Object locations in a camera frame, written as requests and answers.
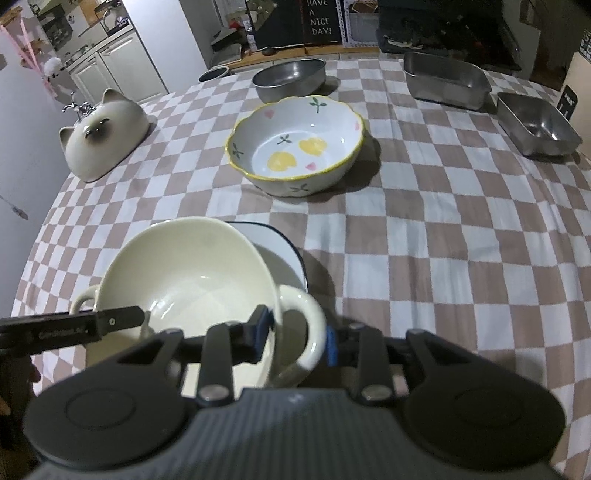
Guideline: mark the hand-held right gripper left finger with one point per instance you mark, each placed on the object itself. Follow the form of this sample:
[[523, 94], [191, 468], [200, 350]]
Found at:
[[261, 330]]

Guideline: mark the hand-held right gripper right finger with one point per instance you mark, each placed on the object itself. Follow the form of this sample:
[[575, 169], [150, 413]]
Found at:
[[332, 348]]

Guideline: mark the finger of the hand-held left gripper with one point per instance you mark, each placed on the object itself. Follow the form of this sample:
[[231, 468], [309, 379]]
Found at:
[[69, 330]]

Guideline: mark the white plate with blue rim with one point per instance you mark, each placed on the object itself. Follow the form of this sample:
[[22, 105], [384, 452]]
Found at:
[[281, 263]]

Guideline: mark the square steel tray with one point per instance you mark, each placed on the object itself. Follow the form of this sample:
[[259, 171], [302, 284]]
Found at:
[[540, 122]]

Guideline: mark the checkered tablecloth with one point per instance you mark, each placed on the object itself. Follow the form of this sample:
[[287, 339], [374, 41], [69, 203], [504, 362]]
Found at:
[[438, 230]]

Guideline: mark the floral bowl with yellow rim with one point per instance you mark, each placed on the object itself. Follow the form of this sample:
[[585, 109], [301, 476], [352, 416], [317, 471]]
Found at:
[[295, 143]]

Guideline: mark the cat-shaped ceramic container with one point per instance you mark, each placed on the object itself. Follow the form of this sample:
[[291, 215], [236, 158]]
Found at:
[[106, 134]]

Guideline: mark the small silver metal ornament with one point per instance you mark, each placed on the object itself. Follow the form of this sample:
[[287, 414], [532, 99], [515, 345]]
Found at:
[[78, 107]]

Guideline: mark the round steel bowl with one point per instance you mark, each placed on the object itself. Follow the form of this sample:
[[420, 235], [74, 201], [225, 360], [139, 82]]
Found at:
[[288, 76]]

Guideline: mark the small dark bowl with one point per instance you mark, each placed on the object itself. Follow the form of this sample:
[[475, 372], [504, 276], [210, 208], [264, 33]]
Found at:
[[213, 74]]

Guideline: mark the white fluffy ball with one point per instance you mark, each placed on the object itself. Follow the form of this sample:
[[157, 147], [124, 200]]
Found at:
[[53, 67]]

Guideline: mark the white kitchen cabinet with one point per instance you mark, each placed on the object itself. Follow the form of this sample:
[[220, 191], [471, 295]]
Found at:
[[120, 64]]

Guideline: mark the pink ribbon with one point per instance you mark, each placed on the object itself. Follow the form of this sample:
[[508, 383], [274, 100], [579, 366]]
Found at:
[[27, 55]]

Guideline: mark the rectangular steel tray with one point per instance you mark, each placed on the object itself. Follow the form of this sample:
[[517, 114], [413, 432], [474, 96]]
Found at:
[[443, 76]]

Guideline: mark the black chalkboard sign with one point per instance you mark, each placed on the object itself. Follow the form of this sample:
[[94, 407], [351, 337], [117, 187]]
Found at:
[[318, 21]]

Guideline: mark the black folded bag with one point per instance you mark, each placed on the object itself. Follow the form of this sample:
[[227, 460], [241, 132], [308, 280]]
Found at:
[[443, 27]]

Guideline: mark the beige electric kettle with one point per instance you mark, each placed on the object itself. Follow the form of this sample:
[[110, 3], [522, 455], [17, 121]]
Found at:
[[570, 104]]

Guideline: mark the white perforated frame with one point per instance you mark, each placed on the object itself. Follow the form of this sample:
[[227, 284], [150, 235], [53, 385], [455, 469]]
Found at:
[[360, 21]]

